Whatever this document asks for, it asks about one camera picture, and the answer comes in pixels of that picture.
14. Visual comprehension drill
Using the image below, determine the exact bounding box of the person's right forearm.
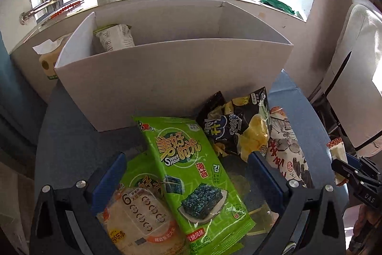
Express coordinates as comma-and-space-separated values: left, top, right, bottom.
352, 204, 382, 255

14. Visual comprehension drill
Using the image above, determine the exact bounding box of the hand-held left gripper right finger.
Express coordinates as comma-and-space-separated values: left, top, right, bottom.
247, 151, 348, 255

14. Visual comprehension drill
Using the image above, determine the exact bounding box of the red handled tool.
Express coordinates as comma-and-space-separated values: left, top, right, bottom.
49, 1, 84, 19

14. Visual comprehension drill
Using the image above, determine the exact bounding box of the blue table cloth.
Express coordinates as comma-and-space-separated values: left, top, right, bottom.
34, 70, 350, 255

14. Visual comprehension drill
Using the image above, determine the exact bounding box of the white cushioned chair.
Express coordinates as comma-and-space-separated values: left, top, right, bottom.
324, 0, 382, 157

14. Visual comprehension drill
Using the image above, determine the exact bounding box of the white green snack packet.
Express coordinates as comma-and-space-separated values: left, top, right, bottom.
93, 24, 135, 52

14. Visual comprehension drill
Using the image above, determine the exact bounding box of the white orange rice cracker packet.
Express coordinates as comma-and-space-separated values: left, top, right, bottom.
96, 186, 187, 255

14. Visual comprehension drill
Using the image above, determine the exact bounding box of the blue curtain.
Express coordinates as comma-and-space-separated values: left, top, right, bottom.
0, 34, 48, 154

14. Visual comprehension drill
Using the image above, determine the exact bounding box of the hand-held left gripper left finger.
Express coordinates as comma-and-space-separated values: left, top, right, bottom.
30, 152, 129, 255

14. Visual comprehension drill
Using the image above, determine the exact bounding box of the white red illustrated snack packet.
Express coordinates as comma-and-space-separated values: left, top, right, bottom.
264, 106, 314, 188

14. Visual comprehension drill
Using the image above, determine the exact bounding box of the yellow tissue pack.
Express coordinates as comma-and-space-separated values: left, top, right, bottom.
32, 34, 74, 80

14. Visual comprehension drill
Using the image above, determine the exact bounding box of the black potato chips packet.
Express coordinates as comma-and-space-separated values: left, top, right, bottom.
196, 86, 271, 163

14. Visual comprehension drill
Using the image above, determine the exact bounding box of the white cardboard box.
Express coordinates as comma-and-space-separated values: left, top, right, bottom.
54, 0, 294, 132

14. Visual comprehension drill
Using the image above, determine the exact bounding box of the large green seaweed snack packet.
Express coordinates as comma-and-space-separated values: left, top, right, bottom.
133, 116, 256, 255

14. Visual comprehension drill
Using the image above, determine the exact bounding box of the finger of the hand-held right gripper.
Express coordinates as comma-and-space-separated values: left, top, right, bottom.
346, 153, 381, 181
331, 158, 363, 184

